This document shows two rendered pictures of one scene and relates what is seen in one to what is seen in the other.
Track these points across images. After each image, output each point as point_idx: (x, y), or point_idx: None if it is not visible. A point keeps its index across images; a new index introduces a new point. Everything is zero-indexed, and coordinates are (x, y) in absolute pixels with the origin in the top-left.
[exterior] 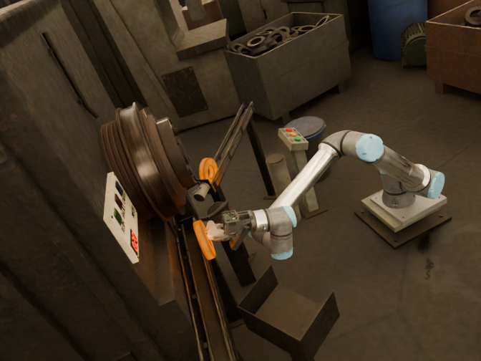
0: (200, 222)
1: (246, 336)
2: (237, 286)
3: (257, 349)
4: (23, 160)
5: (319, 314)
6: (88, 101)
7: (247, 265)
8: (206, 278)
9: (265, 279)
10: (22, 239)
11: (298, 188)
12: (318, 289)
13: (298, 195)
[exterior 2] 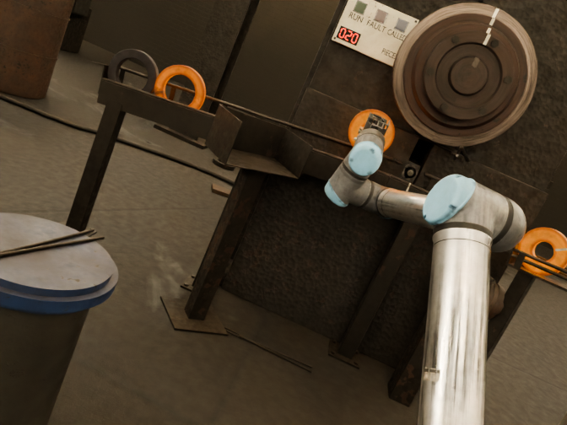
0: (384, 113)
1: (310, 341)
2: None
3: (286, 334)
4: None
5: (229, 115)
6: (510, 6)
7: (407, 361)
8: None
9: (301, 149)
10: None
11: (421, 196)
12: (325, 419)
13: (410, 201)
